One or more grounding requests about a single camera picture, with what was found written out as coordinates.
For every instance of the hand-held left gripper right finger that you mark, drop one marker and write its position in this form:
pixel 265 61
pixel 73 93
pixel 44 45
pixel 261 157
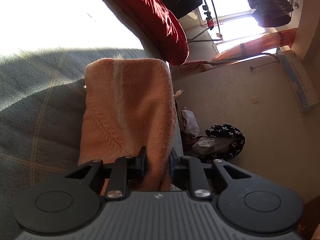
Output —
pixel 172 166

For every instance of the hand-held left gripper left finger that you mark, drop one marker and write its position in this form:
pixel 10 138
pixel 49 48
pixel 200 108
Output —
pixel 143 163

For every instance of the orange knit sweater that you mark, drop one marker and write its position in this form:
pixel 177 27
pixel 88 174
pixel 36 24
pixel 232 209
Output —
pixel 130 100

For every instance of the dark overhead hanging clothes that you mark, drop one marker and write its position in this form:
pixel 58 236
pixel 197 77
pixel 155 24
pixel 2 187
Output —
pixel 267 5

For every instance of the clear plastic bag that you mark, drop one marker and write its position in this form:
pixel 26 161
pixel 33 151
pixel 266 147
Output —
pixel 212 143

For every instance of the white folded cloth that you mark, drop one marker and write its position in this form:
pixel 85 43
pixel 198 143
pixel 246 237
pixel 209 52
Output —
pixel 191 122

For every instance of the black star-printed cloth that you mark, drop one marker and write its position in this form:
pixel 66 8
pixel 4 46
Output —
pixel 232 135

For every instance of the bed with green plaid sheet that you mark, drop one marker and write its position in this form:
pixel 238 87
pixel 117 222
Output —
pixel 37 117

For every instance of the orange curtain beside drying rack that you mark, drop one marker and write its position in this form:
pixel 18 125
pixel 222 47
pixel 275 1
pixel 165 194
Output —
pixel 250 47

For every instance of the red quilt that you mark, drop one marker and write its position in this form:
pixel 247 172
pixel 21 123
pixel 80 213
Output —
pixel 160 17

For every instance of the row of small hanging socks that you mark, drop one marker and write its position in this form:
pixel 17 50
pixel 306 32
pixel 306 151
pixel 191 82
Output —
pixel 209 17

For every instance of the black hanging jacket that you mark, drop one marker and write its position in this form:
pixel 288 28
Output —
pixel 187 5

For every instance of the wall switch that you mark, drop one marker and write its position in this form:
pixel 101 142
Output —
pixel 255 100

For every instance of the wall air conditioner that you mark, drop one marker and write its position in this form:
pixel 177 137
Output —
pixel 297 80

